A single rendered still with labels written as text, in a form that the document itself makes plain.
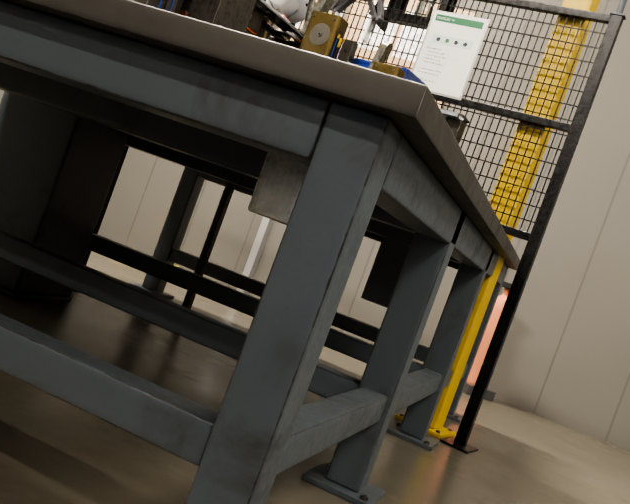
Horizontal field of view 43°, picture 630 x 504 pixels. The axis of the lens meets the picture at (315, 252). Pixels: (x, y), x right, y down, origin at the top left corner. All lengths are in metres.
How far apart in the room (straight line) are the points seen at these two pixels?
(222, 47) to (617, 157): 3.96
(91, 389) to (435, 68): 2.21
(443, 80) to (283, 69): 2.07
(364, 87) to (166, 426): 0.49
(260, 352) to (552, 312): 3.81
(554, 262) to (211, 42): 3.86
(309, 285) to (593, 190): 3.90
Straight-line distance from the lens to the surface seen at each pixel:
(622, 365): 4.75
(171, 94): 1.09
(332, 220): 0.98
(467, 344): 2.87
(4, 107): 2.80
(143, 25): 1.09
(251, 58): 1.01
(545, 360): 4.73
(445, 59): 3.07
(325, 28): 2.12
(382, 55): 2.45
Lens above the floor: 0.49
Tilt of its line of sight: 1 degrees down
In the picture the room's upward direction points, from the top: 20 degrees clockwise
